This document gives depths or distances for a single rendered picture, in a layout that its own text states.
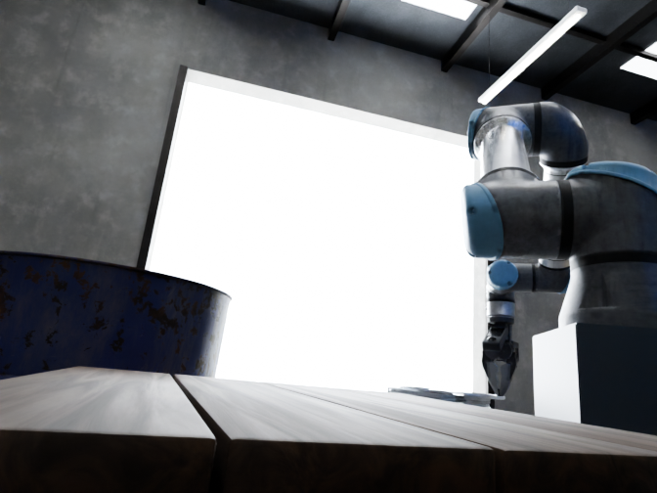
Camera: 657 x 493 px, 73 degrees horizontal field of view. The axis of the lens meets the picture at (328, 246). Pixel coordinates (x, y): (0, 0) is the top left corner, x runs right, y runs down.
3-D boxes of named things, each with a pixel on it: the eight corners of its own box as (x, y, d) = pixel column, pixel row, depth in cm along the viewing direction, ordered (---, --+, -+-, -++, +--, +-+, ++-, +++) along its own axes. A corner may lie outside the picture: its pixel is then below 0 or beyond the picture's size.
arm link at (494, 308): (510, 300, 121) (481, 300, 126) (511, 317, 120) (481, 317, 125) (517, 305, 127) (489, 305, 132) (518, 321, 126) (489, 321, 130)
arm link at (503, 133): (577, 200, 56) (537, 95, 100) (456, 204, 61) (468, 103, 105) (568, 277, 62) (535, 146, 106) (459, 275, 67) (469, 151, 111)
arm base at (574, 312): (545, 336, 66) (542, 271, 69) (657, 344, 64) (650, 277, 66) (584, 324, 52) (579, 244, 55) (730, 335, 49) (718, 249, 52)
